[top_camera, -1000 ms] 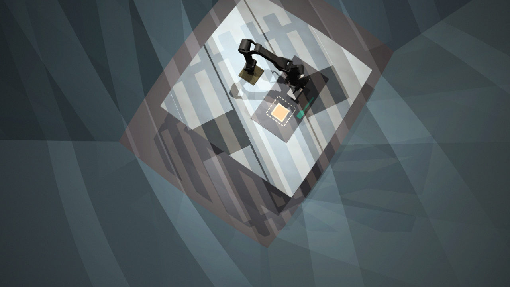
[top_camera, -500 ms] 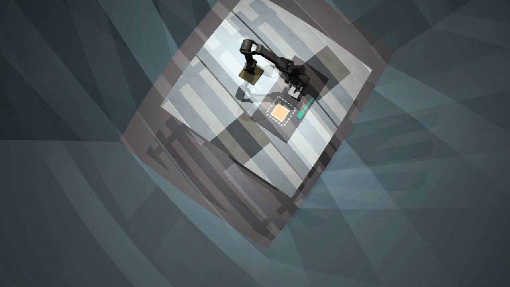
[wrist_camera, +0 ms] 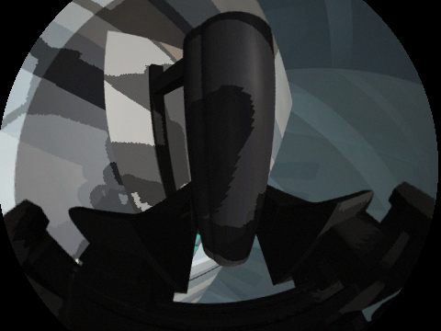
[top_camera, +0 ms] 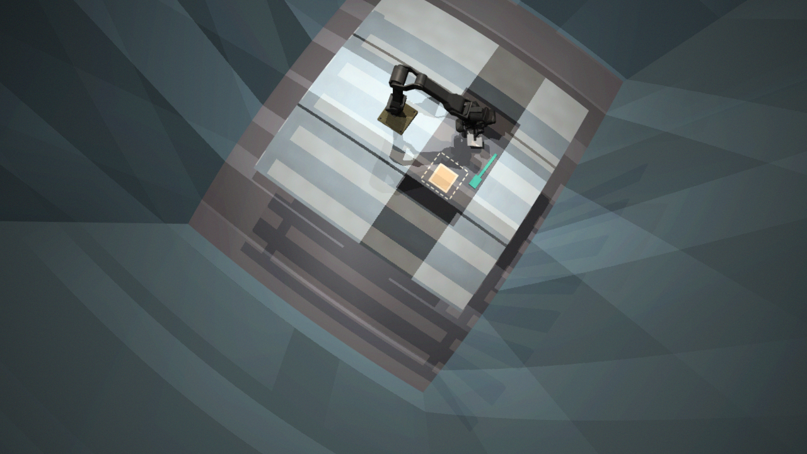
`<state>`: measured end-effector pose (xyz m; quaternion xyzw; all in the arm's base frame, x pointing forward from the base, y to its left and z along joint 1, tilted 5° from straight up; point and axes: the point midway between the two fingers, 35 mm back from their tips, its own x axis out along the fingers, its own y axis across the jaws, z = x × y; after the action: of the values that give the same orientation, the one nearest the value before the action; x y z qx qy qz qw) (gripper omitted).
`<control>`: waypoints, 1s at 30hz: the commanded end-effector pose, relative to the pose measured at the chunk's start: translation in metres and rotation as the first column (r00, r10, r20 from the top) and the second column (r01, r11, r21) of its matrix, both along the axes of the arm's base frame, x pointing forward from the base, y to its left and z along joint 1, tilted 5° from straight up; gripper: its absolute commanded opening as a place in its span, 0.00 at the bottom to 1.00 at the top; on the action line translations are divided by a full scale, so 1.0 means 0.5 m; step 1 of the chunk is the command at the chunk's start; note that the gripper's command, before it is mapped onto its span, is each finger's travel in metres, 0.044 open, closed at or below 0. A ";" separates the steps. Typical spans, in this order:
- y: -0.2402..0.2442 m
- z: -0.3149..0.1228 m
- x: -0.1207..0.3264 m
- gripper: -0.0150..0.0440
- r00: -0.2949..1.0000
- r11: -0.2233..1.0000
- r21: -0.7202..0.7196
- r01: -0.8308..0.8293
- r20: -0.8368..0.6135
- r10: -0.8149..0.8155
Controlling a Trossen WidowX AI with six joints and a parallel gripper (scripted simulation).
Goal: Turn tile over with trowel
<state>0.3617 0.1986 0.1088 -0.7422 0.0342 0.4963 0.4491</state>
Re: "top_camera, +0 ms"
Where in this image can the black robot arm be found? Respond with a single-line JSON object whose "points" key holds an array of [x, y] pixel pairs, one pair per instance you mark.
{"points": [[452, 102]]}

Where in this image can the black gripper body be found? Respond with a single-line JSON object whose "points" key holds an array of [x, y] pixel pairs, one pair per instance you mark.
{"points": [[470, 124]]}

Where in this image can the beige square tile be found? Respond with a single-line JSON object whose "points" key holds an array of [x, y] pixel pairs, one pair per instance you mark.
{"points": [[443, 178]]}

